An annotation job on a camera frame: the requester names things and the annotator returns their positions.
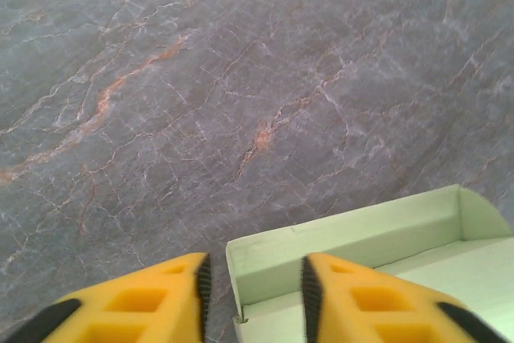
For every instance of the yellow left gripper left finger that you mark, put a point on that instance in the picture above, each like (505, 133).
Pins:
(132, 303)

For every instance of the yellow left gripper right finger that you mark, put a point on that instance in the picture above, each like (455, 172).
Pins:
(381, 303)

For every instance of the light green paper box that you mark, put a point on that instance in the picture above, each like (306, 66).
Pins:
(361, 234)

